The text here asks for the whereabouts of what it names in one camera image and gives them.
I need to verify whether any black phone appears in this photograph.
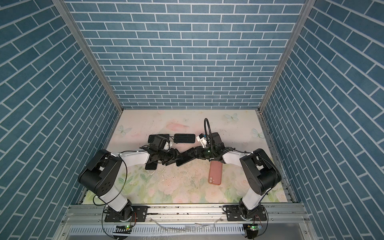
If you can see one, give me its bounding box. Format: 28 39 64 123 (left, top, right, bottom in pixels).
176 152 195 167
145 162 158 171
173 134 196 144

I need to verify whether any right controller board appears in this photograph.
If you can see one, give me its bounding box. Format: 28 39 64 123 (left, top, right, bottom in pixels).
243 224 262 240

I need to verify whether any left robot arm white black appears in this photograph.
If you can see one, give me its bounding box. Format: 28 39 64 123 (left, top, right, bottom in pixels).
78 135 182 213

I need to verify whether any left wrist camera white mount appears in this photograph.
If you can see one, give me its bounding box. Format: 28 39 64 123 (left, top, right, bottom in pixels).
163 141 173 151

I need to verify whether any left controller board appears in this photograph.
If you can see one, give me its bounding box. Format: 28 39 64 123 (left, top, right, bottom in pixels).
113 225 133 235

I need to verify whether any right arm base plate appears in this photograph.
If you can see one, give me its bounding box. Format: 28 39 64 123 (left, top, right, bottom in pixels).
222 205 268 222

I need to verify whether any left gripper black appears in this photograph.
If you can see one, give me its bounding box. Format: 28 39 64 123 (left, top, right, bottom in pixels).
157 147 185 166

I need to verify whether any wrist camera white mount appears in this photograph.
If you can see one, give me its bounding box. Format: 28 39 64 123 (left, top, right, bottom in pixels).
163 141 173 151
196 134 208 148

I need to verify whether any controller board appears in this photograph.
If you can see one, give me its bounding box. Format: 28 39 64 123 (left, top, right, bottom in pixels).
243 224 262 240
113 225 133 235

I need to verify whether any pink phone case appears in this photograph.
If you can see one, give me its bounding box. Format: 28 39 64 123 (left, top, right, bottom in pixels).
208 161 223 186

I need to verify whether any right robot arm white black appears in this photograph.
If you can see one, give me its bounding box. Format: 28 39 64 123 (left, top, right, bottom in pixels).
187 133 282 212

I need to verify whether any blue phone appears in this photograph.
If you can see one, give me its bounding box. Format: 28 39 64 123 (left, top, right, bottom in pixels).
148 134 170 143

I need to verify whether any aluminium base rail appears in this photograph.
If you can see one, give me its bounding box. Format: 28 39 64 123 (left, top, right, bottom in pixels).
54 203 316 240

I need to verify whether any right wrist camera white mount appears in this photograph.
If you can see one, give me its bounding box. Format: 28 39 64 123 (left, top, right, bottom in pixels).
196 134 208 148

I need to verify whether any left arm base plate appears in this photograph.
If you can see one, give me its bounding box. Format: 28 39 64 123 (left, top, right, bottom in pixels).
103 205 149 223

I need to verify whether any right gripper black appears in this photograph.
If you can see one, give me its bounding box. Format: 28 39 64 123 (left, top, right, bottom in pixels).
188 146 217 160

